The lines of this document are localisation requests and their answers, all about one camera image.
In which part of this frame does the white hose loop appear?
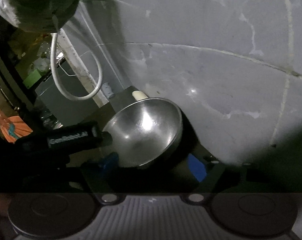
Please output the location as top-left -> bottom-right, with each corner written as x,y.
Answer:
50,32 -> 103,101

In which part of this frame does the hanging plastic bag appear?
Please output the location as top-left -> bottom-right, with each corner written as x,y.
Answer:
0,0 -> 79,34

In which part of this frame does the green box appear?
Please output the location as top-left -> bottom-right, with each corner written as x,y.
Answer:
23,69 -> 42,88

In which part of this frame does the orange stool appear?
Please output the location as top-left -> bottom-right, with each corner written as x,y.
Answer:
0,110 -> 33,143

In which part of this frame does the black cleaver knife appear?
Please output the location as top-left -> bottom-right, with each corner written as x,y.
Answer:
109,86 -> 138,113

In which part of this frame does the deep steel bowl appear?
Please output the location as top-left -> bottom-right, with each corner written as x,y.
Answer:
102,98 -> 183,168

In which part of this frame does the grey cabinet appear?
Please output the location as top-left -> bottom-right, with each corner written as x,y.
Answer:
35,60 -> 98,126

